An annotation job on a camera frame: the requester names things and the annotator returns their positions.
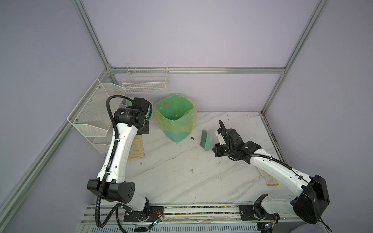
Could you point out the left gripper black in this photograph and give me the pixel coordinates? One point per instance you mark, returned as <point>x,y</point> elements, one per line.
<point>146,130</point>

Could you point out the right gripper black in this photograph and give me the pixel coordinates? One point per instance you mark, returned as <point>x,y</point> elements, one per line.
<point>215,150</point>

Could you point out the green hand brush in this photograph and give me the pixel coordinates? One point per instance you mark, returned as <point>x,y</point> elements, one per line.
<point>206,141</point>

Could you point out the green plastic dustpan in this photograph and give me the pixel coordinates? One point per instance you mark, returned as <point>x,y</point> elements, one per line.
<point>150,109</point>

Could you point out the robot right arm white black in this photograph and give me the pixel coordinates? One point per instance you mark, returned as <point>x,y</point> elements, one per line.
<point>309,198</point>

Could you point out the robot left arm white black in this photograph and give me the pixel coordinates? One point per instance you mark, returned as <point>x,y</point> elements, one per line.
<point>129,118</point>

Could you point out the beige glove left side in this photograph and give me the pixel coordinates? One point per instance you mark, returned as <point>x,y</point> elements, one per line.
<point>137,149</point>

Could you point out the green trash bin with bag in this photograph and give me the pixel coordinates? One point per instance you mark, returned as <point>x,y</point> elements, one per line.
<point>176,116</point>

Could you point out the white mesh two-tier shelf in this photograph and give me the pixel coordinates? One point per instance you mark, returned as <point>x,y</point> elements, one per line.
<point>90,117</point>

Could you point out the white knit glove right side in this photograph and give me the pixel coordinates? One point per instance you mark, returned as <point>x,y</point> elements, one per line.
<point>270,180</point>

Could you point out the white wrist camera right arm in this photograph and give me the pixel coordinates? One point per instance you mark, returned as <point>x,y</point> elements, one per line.
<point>220,138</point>

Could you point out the white wire basket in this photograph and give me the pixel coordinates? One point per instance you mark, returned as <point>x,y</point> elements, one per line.
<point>146,78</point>

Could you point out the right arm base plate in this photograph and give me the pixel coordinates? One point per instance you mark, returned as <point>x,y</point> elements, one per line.
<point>256,212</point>

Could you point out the white slotted cable duct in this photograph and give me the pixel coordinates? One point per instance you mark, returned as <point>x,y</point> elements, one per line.
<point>184,228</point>

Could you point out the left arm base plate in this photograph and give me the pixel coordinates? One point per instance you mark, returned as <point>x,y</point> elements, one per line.
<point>149,214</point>

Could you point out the aluminium front rail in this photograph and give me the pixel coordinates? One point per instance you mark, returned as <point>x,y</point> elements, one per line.
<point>204,213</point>

